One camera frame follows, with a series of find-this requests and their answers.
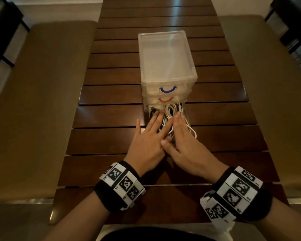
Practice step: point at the person's right hand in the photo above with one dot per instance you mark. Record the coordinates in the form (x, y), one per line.
(193, 153)

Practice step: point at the person's left hand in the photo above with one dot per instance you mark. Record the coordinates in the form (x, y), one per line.
(148, 148)

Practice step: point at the clear plastic three-drawer organiser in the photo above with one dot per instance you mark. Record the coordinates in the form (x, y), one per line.
(165, 55)

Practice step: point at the person's right forearm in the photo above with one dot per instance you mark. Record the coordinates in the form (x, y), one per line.
(283, 225)

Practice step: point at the person's left forearm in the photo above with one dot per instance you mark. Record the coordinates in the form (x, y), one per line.
(77, 220)

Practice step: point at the person's black garment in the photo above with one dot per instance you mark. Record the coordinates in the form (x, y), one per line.
(160, 235)

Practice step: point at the black marker wristband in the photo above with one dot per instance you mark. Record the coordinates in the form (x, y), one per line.
(120, 185)
(240, 193)

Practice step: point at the brown bench cushion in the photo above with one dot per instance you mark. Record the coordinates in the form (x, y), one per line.
(278, 85)
(35, 110)

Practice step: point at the brown slatted wooden table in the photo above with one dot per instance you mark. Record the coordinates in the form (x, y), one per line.
(160, 17)

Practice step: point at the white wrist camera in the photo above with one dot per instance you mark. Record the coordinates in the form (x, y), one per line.
(220, 220)

